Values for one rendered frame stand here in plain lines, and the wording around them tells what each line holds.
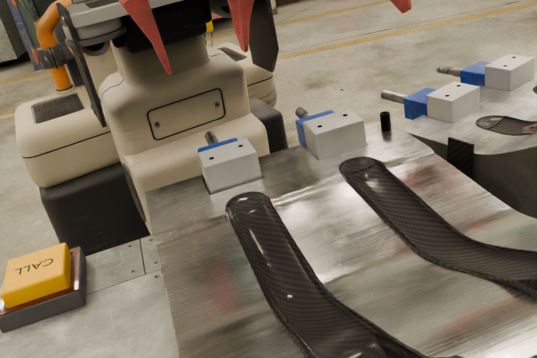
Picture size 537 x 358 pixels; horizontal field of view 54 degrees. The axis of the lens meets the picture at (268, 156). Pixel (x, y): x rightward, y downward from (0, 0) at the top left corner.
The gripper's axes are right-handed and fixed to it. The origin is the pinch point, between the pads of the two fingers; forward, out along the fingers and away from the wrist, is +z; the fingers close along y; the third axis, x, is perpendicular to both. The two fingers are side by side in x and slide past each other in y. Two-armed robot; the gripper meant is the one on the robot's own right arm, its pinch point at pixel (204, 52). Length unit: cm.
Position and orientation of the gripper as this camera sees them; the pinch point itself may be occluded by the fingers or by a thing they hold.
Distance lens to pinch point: 47.0
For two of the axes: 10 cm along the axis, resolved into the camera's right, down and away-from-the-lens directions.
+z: 2.0, 8.8, 4.3
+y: 9.3, -3.1, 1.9
